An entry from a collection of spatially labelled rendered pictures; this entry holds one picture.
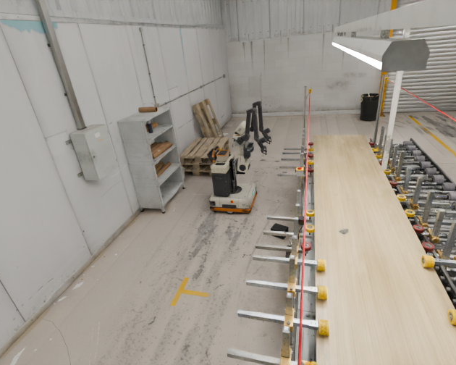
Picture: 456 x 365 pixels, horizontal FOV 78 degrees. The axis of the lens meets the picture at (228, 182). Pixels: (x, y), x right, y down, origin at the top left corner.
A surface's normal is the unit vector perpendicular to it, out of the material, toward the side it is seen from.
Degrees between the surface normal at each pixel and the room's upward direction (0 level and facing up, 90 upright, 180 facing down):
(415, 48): 90
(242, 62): 90
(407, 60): 90
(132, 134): 90
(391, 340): 0
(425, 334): 0
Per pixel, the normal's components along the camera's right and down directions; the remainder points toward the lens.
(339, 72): -0.26, 0.45
